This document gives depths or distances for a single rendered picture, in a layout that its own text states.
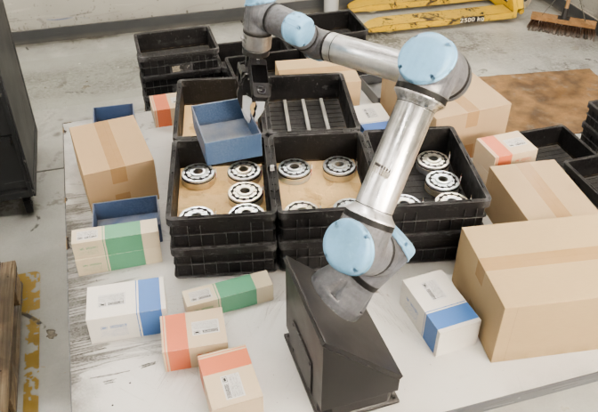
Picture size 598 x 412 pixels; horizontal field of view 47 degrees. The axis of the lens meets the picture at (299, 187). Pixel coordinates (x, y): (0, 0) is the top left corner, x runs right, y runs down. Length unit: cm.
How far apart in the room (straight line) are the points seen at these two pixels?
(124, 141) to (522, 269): 131
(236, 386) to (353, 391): 27
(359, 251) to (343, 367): 28
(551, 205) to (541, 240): 23
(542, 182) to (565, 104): 232
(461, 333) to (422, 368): 13
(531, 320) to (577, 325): 13
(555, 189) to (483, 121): 43
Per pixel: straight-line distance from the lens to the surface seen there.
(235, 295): 187
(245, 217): 184
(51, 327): 296
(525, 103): 442
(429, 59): 144
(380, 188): 144
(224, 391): 164
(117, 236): 200
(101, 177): 221
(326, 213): 186
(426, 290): 186
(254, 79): 175
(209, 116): 195
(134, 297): 185
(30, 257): 330
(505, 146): 236
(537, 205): 210
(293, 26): 165
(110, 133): 238
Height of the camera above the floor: 209
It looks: 37 degrees down
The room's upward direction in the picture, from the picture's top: straight up
